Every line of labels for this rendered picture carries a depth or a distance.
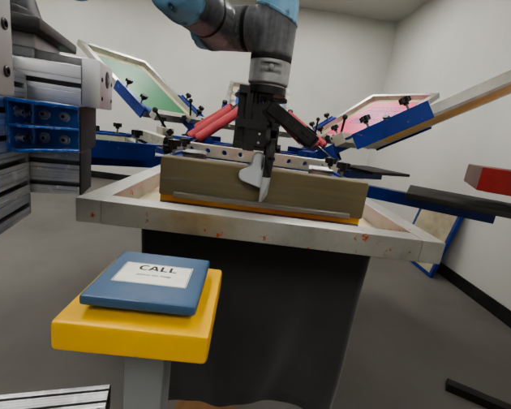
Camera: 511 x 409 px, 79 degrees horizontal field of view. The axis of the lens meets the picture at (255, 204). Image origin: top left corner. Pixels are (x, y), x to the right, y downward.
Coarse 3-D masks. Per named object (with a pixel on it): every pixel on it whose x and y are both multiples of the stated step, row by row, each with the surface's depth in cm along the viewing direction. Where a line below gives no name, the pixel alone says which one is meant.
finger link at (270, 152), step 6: (270, 138) 56; (270, 144) 55; (270, 150) 55; (270, 156) 55; (264, 162) 56; (270, 162) 55; (264, 168) 57; (270, 168) 56; (264, 174) 57; (270, 174) 57
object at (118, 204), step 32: (96, 192) 50; (128, 192) 58; (128, 224) 48; (160, 224) 48; (192, 224) 48; (224, 224) 48; (256, 224) 48; (288, 224) 48; (320, 224) 50; (384, 224) 63; (384, 256) 50; (416, 256) 50
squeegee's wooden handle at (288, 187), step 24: (168, 168) 59; (192, 168) 59; (216, 168) 59; (240, 168) 59; (168, 192) 60; (192, 192) 60; (216, 192) 60; (240, 192) 60; (288, 192) 60; (312, 192) 60; (336, 192) 61; (360, 192) 61; (360, 216) 62
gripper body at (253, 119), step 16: (240, 96) 57; (256, 96) 56; (272, 96) 56; (240, 112) 58; (256, 112) 57; (240, 128) 56; (256, 128) 55; (272, 128) 55; (240, 144) 56; (256, 144) 57
